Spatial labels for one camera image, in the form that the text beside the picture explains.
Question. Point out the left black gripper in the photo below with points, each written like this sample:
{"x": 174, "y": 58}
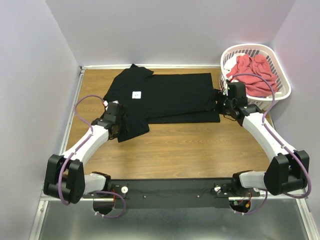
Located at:
{"x": 122, "y": 121}

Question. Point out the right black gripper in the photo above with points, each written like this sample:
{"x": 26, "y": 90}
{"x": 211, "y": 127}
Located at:
{"x": 218, "y": 100}

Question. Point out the black t-shirt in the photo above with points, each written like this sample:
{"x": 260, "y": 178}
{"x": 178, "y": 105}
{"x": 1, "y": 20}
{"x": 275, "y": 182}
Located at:
{"x": 151, "y": 98}

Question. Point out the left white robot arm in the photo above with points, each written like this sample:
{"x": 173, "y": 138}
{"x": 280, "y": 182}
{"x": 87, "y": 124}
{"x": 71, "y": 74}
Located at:
{"x": 65, "y": 178}

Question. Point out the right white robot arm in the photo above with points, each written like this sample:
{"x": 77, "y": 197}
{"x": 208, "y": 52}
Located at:
{"x": 288, "y": 169}

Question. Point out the white cloth in basket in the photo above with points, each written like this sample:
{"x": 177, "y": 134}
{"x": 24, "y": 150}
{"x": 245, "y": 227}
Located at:
{"x": 230, "y": 63}

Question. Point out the red t-shirt in basket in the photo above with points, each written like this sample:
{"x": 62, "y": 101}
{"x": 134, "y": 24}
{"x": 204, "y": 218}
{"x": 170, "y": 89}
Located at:
{"x": 255, "y": 72}

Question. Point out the white laundry basket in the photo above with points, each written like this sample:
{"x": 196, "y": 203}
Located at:
{"x": 284, "y": 88}

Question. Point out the left silver bolt knob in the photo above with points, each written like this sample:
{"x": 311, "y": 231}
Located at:
{"x": 124, "y": 189}

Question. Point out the silver bolt knob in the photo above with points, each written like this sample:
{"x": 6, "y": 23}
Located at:
{"x": 217, "y": 189}
{"x": 124, "y": 189}

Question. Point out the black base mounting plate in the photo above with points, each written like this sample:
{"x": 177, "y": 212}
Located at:
{"x": 174, "y": 193}

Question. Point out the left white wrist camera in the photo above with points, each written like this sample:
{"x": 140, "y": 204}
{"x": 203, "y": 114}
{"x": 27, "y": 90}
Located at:
{"x": 105, "y": 103}

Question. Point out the aluminium frame rail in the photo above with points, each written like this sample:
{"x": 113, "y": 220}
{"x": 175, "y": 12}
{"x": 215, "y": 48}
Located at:
{"x": 287, "y": 195}

